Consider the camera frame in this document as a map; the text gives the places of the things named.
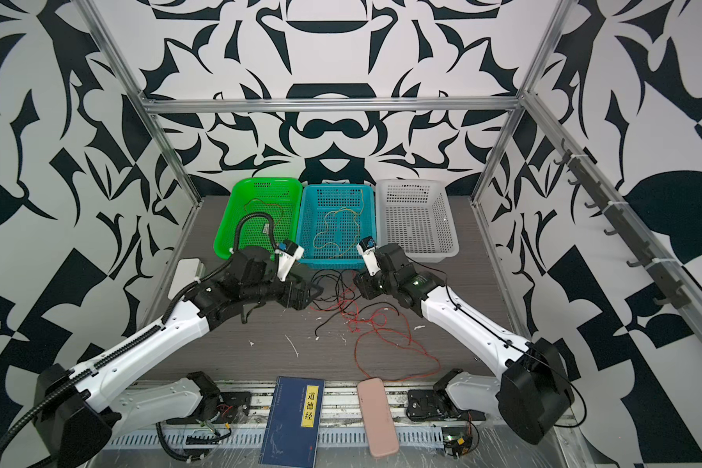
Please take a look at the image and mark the yellow cable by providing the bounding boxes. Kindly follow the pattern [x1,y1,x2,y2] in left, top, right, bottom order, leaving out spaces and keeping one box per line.
[314,201,367,259]

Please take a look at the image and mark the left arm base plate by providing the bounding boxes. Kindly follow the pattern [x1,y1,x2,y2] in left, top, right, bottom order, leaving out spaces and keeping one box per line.
[166,391,252,425]

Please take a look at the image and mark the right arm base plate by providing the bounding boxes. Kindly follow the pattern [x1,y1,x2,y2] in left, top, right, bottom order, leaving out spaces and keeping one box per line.
[406,389,487,422]

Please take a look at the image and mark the wall hook rail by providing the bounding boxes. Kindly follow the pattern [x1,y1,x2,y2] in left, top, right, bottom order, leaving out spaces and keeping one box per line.
[554,138,694,310]

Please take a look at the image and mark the pink case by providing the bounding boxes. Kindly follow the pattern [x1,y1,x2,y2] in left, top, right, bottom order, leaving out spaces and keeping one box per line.
[357,378,400,459]

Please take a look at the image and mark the teal plastic basket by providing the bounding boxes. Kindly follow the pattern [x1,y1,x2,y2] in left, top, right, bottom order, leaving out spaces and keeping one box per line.
[296,183,376,270]

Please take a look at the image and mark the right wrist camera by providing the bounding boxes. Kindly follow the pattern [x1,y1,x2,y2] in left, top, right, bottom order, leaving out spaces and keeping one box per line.
[356,236,380,276]

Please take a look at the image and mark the red cable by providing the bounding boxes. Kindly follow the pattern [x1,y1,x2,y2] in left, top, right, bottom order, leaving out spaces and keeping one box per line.
[242,197,285,220]

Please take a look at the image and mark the small circuit board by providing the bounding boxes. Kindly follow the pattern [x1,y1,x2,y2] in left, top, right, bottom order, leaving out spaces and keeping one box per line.
[442,424,481,459]

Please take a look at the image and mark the white plastic basket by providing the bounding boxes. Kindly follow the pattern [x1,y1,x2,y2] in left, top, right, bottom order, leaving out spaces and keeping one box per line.
[374,179,459,263]

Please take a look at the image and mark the blue book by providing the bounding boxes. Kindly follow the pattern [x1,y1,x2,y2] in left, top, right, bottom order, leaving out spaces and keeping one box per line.
[259,376,325,468]

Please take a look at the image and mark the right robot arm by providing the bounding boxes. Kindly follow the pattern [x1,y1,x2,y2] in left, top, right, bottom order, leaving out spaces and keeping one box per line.
[354,237,582,445]

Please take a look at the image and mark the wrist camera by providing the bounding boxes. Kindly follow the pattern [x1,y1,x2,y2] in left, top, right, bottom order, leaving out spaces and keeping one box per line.
[275,240,304,282]
[356,236,380,276]

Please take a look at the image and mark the white box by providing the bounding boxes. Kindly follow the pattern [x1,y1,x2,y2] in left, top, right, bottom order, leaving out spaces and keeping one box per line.
[167,259,205,300]

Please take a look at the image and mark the green plastic basket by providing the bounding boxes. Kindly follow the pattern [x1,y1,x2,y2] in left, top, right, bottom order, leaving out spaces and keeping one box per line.
[213,176,303,261]

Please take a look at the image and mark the tangled cable pile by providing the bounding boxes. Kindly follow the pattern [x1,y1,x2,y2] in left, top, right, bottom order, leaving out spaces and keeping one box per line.
[309,268,443,382]

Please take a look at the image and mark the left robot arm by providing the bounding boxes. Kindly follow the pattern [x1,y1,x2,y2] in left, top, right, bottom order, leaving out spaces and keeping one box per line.
[0,231,322,467]

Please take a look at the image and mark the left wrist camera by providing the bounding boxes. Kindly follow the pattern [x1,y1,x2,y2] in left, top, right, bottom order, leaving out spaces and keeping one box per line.
[275,240,304,282]

